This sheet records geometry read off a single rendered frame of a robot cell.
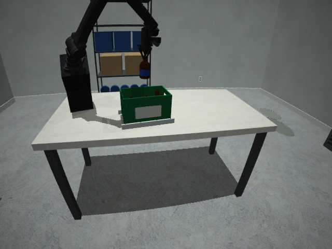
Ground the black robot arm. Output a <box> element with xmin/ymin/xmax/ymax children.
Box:
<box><xmin>64</xmin><ymin>0</ymin><xmax>161</xmax><ymax>74</ymax></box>

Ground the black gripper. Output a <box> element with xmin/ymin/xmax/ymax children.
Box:
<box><xmin>137</xmin><ymin>36</ymin><xmax>153</xmax><ymax>59</ymax></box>

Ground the green crate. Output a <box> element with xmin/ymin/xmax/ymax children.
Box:
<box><xmin>120</xmin><ymin>86</ymin><xmax>172</xmax><ymax>124</ymax></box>

